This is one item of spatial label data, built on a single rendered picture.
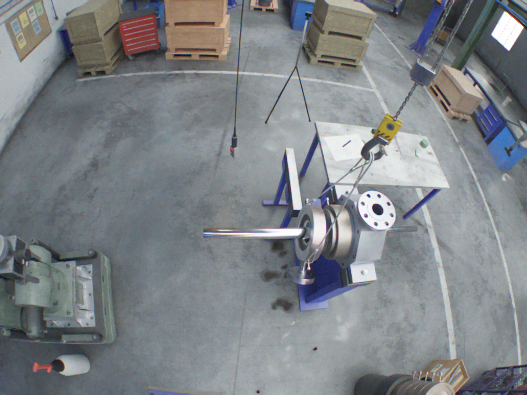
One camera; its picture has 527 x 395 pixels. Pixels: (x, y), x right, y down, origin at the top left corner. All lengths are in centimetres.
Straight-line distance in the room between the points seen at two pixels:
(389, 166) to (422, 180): 42
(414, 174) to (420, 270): 129
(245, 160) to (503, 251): 460
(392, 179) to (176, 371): 276
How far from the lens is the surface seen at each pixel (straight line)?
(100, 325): 258
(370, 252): 167
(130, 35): 544
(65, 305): 242
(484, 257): 465
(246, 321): 260
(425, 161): 310
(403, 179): 269
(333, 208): 165
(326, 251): 167
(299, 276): 175
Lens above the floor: 260
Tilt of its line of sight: 59 degrees down
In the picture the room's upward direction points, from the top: 13 degrees clockwise
